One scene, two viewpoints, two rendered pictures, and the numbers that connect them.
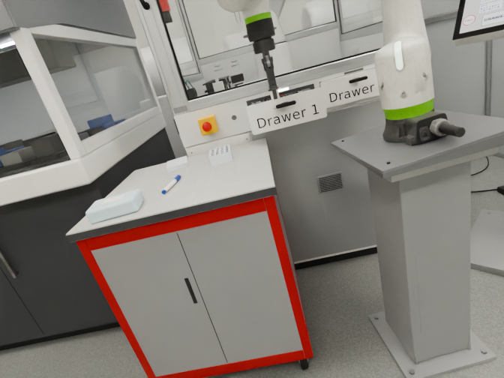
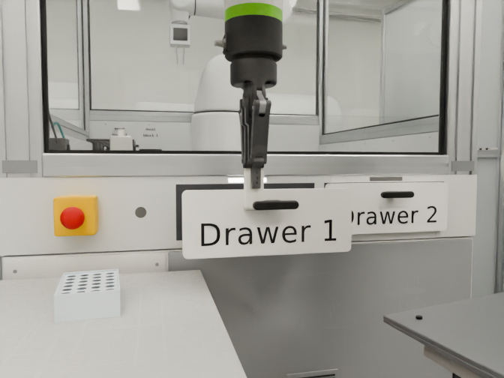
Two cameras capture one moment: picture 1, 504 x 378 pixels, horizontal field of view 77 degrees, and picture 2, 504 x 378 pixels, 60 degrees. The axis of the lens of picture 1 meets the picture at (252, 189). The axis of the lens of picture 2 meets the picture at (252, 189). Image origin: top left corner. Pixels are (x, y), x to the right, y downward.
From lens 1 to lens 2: 0.54 m
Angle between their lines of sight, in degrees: 25
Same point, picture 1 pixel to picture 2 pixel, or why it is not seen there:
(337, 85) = (358, 197)
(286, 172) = not seen: hidden behind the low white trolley
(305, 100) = (314, 206)
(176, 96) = (19, 136)
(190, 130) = (28, 219)
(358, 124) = (380, 277)
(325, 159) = (310, 337)
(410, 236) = not seen: outside the picture
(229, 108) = (136, 190)
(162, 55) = (15, 43)
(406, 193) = not seen: outside the picture
